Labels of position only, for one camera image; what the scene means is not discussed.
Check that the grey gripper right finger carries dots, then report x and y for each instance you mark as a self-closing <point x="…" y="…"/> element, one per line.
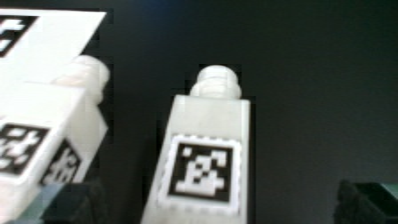
<point x="366" y="203"/>

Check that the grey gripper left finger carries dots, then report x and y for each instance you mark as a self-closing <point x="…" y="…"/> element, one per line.
<point x="78" y="206"/>

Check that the white table leg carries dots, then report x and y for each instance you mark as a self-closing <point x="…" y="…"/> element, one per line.
<point x="52" y="131"/>
<point x="199" y="188"/>

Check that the white sheet with markers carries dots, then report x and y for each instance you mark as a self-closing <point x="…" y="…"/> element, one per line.
<point x="43" y="39"/>

